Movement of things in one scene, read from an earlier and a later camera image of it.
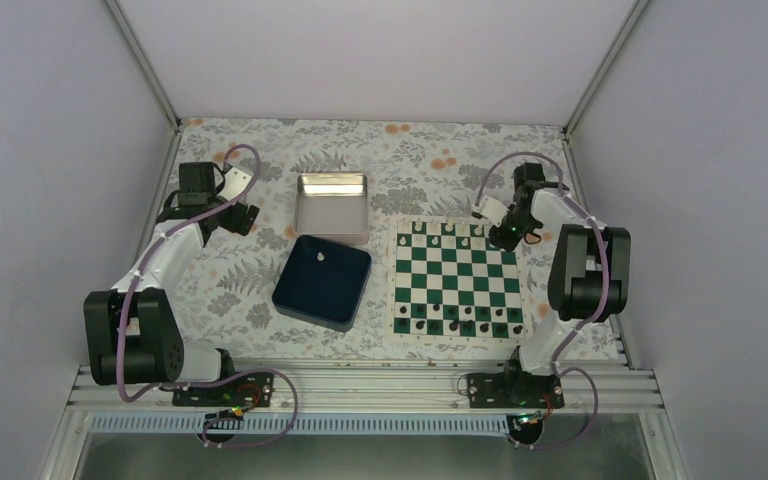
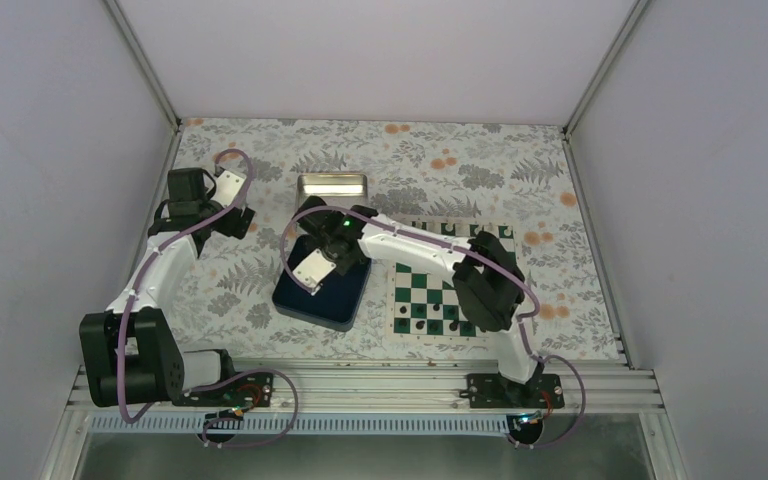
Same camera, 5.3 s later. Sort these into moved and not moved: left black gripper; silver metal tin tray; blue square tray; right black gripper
Moved: right black gripper
Not moved: silver metal tin tray; blue square tray; left black gripper
